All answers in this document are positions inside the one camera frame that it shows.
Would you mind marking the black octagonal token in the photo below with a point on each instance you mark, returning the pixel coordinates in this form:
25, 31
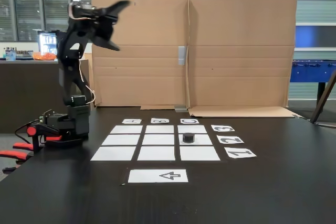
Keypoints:
188, 138

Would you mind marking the paper sheet letter C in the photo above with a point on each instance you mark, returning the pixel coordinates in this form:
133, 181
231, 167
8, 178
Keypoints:
189, 121

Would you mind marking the blue white box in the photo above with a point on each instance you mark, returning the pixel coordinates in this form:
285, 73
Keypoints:
9, 54

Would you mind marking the grey tape strip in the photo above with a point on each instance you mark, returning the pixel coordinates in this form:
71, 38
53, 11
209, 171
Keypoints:
182, 55
181, 109

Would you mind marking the dark counter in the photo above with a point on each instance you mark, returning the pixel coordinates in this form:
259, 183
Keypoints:
26, 90

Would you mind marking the bowl of orange snacks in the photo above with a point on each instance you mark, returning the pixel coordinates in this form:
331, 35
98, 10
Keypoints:
43, 56

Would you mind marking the paper sheet letter A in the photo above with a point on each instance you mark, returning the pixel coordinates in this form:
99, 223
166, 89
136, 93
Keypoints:
131, 121

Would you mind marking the paper sheet number 2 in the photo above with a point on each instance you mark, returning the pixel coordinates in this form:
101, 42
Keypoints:
230, 139

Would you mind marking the white arrow paper sheet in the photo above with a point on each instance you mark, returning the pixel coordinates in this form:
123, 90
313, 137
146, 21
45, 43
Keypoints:
147, 176

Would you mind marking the paper sheet number 3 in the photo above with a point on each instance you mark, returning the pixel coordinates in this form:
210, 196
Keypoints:
223, 128

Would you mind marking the paper sheet number 1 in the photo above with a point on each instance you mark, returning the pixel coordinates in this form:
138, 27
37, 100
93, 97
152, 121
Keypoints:
240, 153

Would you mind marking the black red clamp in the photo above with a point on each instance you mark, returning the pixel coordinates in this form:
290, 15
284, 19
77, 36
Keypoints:
14, 153
39, 132

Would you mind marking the blue foosball table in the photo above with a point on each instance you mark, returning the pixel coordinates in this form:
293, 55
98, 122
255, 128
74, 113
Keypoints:
312, 72

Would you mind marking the white nine-square grid sheet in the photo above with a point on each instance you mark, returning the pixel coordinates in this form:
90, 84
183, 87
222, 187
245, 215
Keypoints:
157, 153

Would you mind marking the brown cardboard panel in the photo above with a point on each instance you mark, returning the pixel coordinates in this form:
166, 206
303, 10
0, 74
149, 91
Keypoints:
152, 77
241, 51

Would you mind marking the black mini fridge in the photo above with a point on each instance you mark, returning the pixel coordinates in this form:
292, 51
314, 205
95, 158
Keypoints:
47, 43

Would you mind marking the brown wooden stand leg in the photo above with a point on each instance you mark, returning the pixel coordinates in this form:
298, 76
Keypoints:
323, 98

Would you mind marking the paper sheet letter B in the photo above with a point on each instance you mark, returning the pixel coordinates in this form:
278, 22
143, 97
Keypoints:
160, 121

